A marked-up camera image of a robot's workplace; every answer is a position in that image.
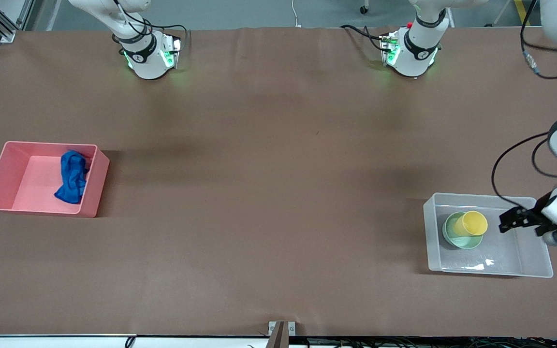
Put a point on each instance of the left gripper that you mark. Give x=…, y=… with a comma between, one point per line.
x=533, y=216

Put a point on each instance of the blue cloth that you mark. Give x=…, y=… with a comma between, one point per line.
x=71, y=179

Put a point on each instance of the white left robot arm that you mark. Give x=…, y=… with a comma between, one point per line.
x=414, y=53

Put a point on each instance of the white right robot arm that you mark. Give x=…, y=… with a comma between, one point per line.
x=145, y=60

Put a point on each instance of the clear plastic box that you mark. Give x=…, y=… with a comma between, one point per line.
x=501, y=256

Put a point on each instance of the pink plastic box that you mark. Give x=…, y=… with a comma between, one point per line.
x=32, y=183

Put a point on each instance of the yellow cup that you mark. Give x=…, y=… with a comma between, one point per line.
x=473, y=223

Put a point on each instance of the green bowl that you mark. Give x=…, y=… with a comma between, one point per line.
x=452, y=239

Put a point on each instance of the black caster wheel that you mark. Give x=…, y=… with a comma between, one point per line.
x=364, y=9

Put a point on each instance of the grey metal table bracket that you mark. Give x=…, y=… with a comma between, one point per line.
x=281, y=333

